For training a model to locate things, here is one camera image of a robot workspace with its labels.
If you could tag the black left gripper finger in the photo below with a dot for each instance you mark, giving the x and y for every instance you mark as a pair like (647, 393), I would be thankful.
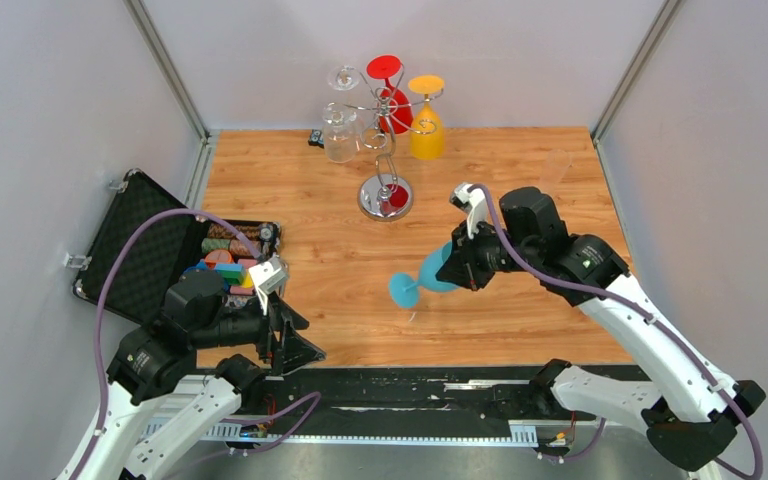
(293, 352)
(281, 313)

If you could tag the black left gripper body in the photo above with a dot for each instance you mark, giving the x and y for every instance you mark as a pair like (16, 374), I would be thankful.
(274, 341)

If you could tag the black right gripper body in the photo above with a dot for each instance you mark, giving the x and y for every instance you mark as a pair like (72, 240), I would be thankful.
(482, 255)

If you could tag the blue wine glass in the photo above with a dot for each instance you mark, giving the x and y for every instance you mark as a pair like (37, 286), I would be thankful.
(404, 290)

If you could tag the clear champagne flute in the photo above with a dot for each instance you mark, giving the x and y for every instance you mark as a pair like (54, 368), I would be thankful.
(553, 171)

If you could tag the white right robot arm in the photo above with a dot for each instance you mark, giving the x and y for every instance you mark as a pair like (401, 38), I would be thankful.
(689, 410)

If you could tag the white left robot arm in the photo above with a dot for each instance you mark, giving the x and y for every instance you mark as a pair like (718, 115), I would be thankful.
(152, 360)

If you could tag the chrome wine glass rack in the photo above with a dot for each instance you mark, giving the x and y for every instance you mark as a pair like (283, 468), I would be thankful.
(385, 196)

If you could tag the yellow wine glass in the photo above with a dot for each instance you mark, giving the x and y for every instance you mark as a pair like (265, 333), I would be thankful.
(427, 130)

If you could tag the red wine glass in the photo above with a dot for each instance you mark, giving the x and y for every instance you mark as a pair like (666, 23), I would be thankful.
(389, 69)

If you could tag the clear hanging wine glass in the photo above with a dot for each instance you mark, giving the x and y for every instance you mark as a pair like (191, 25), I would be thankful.
(340, 118)

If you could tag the black poker chip case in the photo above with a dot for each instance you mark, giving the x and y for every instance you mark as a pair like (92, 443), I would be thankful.
(159, 256)

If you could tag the small black clip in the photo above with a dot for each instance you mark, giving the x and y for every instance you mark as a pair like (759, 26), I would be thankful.
(316, 138)

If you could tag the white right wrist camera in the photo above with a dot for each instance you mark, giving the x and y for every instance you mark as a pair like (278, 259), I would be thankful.
(473, 202)

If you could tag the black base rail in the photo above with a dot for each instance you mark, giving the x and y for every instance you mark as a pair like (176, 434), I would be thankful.
(470, 402)

